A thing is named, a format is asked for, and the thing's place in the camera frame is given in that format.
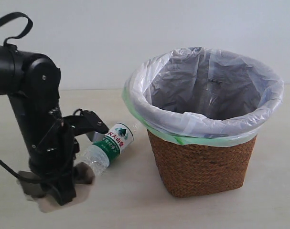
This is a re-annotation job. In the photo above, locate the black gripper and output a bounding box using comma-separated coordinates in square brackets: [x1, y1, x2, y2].
[29, 119, 79, 206]

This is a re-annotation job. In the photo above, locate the grey pulp cardboard tray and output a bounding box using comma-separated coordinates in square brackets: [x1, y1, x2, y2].
[18, 162, 95, 213]

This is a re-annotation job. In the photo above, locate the green label water bottle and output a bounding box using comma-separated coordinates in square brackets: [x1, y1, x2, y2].
[79, 123, 134, 176]

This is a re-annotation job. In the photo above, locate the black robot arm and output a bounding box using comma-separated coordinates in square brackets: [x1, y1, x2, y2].
[0, 45, 78, 205]

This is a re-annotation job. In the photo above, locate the woven wicker waste basket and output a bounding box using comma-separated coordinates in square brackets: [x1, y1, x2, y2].
[148, 132, 256, 198]

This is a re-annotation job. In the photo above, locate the white plastic bin liner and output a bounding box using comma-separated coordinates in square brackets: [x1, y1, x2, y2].
[122, 47, 284, 147]

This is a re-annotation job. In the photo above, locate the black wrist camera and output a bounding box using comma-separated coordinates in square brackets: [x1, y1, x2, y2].
[64, 108, 109, 143]

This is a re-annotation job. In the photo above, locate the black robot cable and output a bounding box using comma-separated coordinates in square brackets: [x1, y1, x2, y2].
[0, 12, 64, 206]

